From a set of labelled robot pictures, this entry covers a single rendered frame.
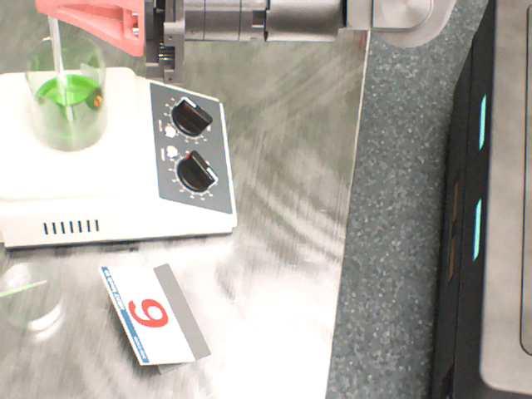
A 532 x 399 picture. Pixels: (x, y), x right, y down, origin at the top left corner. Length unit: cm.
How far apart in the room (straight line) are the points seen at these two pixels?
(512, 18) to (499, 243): 39
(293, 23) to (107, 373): 33
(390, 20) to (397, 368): 109
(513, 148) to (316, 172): 59
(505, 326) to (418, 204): 53
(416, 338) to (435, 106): 46
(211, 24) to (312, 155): 29
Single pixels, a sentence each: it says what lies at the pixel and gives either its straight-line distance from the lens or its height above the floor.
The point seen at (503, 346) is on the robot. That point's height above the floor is 36.
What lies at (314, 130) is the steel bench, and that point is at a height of 75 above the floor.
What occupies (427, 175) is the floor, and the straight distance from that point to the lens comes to 190.
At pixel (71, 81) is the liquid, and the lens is 88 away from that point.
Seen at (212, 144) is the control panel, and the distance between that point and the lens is 94.
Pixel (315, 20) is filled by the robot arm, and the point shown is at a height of 102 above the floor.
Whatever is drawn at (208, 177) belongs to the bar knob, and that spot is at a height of 81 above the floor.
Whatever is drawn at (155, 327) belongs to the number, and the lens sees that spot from 88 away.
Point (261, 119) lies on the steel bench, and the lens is 101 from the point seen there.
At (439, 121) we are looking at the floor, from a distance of 197.
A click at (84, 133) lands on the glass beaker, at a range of 85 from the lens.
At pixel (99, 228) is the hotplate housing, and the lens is 90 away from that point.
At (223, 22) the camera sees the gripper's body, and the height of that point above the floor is 102.
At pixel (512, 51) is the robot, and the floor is 36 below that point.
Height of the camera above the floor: 158
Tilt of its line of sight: 60 degrees down
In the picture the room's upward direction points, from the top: 9 degrees clockwise
